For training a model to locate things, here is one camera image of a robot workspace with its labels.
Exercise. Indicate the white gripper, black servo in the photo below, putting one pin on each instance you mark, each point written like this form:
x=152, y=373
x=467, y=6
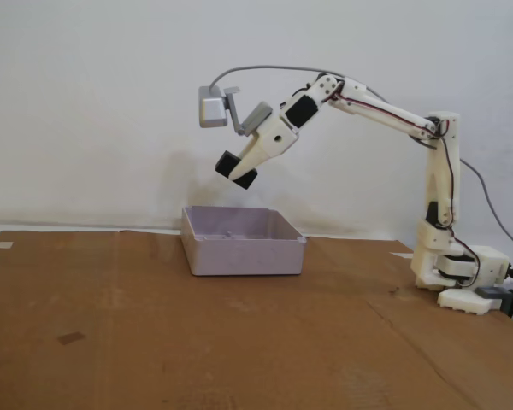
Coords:
x=270, y=146

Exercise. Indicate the black rectangular block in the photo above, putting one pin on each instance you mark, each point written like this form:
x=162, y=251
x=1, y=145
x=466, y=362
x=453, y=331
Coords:
x=225, y=164

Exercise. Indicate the pale lilac plastic box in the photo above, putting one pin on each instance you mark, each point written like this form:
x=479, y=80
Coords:
x=243, y=258

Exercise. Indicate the silver webcam with clip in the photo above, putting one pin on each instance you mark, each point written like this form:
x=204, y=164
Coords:
x=211, y=109

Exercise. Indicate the brown cardboard sheet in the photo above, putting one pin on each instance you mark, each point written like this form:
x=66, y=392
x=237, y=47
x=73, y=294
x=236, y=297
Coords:
x=154, y=363

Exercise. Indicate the beige masking tape strip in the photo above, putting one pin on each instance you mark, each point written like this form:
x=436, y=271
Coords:
x=1, y=245

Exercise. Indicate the grey table clamp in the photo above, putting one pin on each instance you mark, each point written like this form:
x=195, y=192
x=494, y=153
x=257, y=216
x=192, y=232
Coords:
x=491, y=294

